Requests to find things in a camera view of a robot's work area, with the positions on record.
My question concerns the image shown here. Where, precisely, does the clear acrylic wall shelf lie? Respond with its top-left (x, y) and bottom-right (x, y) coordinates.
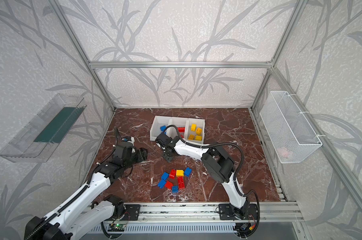
top-left (0, 94), bottom-right (87, 163)

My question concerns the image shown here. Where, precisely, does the blue lego brick mid-left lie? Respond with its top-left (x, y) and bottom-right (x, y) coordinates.
top-left (161, 172), bottom-right (169, 181)

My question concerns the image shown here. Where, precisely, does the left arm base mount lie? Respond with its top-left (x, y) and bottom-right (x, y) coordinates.
top-left (108, 204), bottom-right (141, 221)

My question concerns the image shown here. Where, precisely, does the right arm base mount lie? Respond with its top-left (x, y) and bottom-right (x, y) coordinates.
top-left (217, 204), bottom-right (259, 221)

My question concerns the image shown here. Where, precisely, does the green circuit board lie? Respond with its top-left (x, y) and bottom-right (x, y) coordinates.
top-left (108, 224), bottom-right (127, 232)

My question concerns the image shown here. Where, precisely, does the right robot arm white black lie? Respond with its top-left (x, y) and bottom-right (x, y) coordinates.
top-left (156, 133), bottom-right (260, 222)

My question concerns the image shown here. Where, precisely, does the white wire mesh basket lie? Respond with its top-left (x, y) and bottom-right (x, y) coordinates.
top-left (260, 91), bottom-right (322, 164)

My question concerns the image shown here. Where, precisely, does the red lego brick lower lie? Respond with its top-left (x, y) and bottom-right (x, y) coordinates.
top-left (165, 181), bottom-right (174, 190)

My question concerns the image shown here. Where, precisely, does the blue lego brick bottom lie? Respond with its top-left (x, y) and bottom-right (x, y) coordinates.
top-left (172, 186), bottom-right (179, 193)

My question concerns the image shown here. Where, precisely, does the red long lego brick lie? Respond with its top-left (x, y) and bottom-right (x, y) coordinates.
top-left (177, 176), bottom-right (185, 189)

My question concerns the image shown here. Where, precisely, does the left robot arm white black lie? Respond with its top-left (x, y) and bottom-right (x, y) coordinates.
top-left (24, 142), bottom-right (148, 240)

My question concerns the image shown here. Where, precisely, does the pink object in basket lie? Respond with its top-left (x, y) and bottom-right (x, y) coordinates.
top-left (277, 147), bottom-right (292, 159)

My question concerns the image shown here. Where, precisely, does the red lego brick middle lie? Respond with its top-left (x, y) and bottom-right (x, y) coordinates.
top-left (169, 169), bottom-right (177, 179)

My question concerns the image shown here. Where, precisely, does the white three-compartment sorting bin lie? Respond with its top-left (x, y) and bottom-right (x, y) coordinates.
top-left (149, 115), bottom-right (205, 146)

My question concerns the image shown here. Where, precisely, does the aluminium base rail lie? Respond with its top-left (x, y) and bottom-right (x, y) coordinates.
top-left (52, 201), bottom-right (304, 224)

